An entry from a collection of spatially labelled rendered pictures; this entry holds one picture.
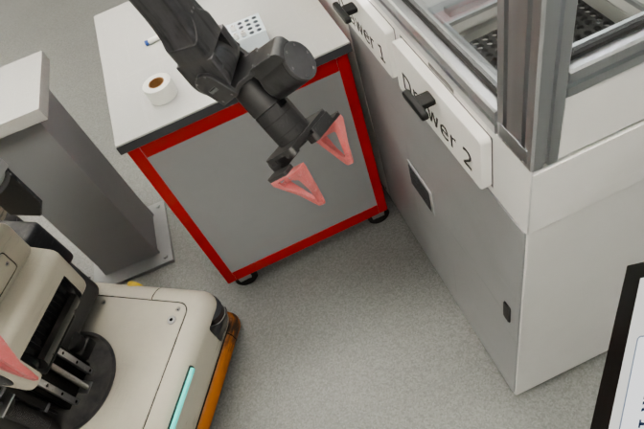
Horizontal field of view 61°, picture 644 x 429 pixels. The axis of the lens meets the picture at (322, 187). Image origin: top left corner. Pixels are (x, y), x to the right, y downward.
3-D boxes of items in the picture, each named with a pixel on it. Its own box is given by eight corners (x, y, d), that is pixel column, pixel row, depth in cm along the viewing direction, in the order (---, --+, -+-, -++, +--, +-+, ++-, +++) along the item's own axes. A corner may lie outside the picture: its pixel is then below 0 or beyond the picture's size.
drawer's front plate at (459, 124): (482, 191, 85) (480, 144, 77) (399, 87, 104) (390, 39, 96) (492, 187, 85) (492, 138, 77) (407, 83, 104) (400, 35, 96)
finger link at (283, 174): (352, 176, 82) (310, 129, 79) (330, 209, 77) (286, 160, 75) (324, 189, 87) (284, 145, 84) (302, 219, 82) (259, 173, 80)
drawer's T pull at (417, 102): (423, 123, 86) (422, 117, 85) (402, 96, 91) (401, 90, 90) (444, 113, 86) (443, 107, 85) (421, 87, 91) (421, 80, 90)
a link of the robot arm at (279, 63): (205, 40, 78) (189, 85, 74) (251, -7, 71) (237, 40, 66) (271, 84, 85) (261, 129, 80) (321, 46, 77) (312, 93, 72)
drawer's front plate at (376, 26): (393, 79, 106) (384, 33, 97) (337, 10, 125) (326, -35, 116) (402, 76, 106) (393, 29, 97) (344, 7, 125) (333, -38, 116)
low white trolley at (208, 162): (236, 301, 180) (114, 146, 123) (197, 176, 221) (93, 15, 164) (396, 226, 183) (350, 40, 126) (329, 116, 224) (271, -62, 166)
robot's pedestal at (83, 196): (97, 294, 196) (-69, 154, 139) (94, 231, 216) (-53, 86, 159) (174, 261, 197) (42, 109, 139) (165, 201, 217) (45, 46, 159)
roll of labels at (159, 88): (175, 80, 133) (168, 68, 130) (179, 98, 128) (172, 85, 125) (149, 92, 133) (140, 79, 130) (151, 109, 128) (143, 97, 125)
